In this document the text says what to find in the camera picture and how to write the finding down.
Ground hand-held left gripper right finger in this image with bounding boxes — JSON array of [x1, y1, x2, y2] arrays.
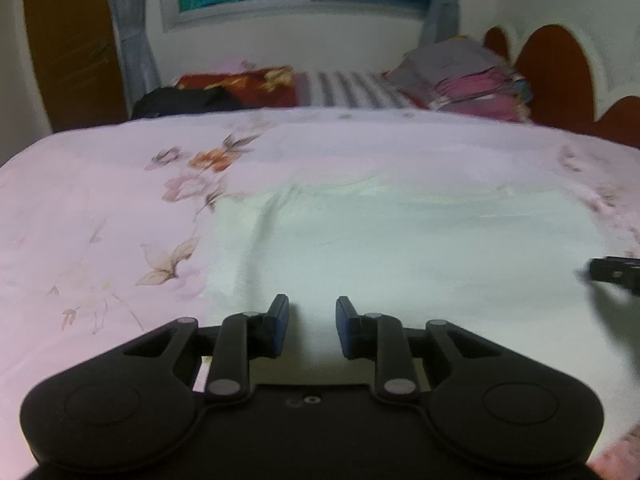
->
[[335, 295, 507, 406]]

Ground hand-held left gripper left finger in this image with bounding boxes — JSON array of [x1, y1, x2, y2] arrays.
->
[[122, 293, 291, 406]]

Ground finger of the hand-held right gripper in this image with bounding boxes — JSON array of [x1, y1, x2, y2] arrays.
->
[[580, 256, 640, 297]]

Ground pale green knit sweater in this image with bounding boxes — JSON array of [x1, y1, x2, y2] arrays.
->
[[192, 180, 626, 397]]

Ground pile of folded clothes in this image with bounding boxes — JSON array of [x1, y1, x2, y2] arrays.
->
[[382, 37, 534, 124]]

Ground bed with pink floral sheet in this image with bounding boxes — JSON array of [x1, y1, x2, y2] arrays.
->
[[0, 105, 640, 480]]

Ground brown wooden headboard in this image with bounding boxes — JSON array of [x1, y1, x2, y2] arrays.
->
[[482, 24, 640, 152]]

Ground grey white striped cloth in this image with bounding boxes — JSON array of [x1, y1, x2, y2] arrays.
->
[[295, 70, 431, 111]]

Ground black cloth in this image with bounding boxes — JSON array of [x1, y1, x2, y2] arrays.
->
[[131, 86, 247, 121]]

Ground red floral cloth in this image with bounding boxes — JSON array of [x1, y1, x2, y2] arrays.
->
[[172, 65, 301, 109]]

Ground grey blue curtain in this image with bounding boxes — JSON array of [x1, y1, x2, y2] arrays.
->
[[100, 0, 164, 107], [417, 0, 474, 49]]

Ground brown wooden door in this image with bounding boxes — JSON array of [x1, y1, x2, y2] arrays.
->
[[22, 0, 129, 134]]

